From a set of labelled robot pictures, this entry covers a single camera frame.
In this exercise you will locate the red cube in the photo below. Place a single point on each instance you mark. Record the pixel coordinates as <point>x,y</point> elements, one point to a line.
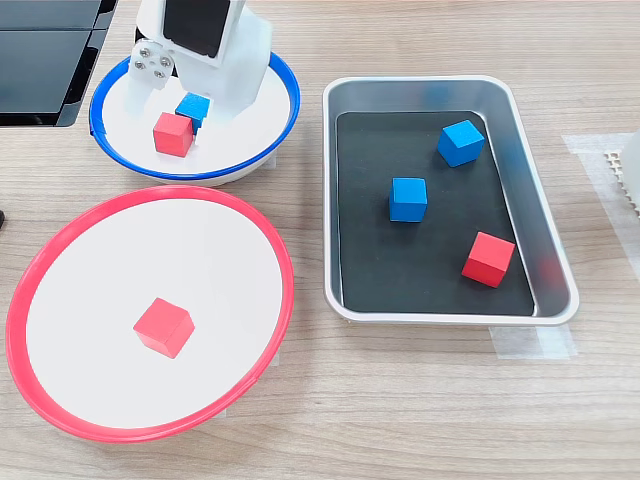
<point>172,135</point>
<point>162,327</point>
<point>487,260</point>

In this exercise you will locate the blue cube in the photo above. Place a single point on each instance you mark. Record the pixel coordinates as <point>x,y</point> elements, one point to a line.
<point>192,106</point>
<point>461,144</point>
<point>408,200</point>

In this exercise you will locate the blue-rimmed white plate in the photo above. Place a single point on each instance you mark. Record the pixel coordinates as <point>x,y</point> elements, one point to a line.
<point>250,140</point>

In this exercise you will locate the black glossy panel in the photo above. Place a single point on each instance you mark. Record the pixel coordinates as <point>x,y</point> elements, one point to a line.
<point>35,75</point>
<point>45,12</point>

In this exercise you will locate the red-rimmed white plate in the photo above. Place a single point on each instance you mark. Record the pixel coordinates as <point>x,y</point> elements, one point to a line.
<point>100,250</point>

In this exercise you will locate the black tray mat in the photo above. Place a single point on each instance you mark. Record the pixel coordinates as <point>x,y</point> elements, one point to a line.
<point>380,260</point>

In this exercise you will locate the steel tray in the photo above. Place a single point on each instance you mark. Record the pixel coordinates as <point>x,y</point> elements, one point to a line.
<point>555,270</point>

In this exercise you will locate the pale perforated base plate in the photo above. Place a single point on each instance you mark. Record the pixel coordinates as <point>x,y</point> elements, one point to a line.
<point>614,165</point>

